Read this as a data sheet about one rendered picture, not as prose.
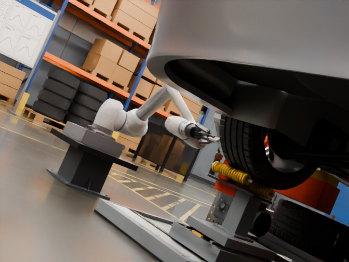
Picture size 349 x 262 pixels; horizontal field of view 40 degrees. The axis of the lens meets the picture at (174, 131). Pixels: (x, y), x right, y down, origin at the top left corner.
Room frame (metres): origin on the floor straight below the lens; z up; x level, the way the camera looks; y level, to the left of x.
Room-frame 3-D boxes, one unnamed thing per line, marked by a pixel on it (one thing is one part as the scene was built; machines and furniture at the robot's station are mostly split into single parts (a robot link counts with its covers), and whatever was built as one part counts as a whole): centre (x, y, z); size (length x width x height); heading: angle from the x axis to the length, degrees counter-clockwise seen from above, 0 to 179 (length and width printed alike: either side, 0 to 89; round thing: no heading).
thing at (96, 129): (3.42, 0.50, 0.42); 0.22 x 0.18 x 0.06; 129
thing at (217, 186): (2.57, -0.41, 0.48); 0.16 x 0.12 x 0.17; 39
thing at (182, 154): (11.54, -0.03, 0.48); 1.27 x 0.88 x 0.97; 37
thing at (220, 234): (2.47, -0.49, 0.32); 0.40 x 0.30 x 0.28; 129
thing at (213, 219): (3.40, -0.53, 0.21); 0.10 x 0.10 x 0.42; 39
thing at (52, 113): (9.87, 2.22, 0.55); 1.40 x 0.80 x 1.09; 129
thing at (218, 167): (2.45, -0.35, 0.51); 0.29 x 0.06 x 0.06; 39
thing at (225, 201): (2.83, -0.60, 0.26); 0.42 x 0.18 x 0.35; 39
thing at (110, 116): (3.44, 0.47, 0.56); 0.18 x 0.16 x 0.22; 123
